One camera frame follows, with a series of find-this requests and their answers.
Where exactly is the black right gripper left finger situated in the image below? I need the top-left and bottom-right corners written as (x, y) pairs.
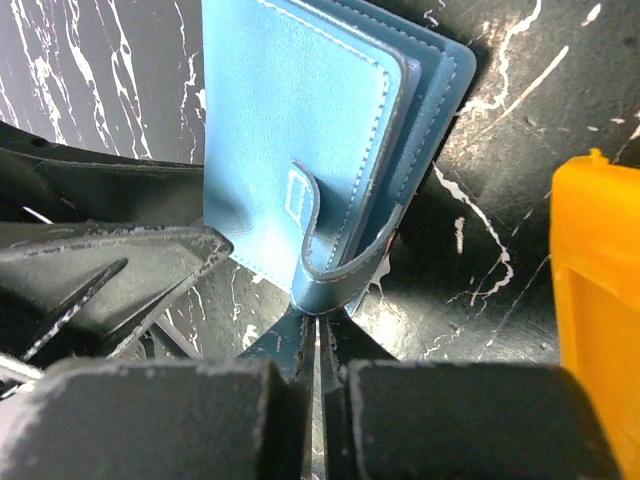
top-left (1, 310), bottom-right (316, 479)

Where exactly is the black marble pattern mat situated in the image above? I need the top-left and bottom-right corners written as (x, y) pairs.
top-left (0, 0), bottom-right (640, 480)

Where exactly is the small orange card bin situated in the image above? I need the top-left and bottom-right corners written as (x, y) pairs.
top-left (549, 148), bottom-right (639, 479)

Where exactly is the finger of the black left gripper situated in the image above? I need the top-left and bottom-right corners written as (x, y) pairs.
top-left (1, 222), bottom-right (232, 360)
top-left (1, 122), bottom-right (204, 226)

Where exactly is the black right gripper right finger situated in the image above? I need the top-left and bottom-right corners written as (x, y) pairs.
top-left (319, 313), bottom-right (622, 479)

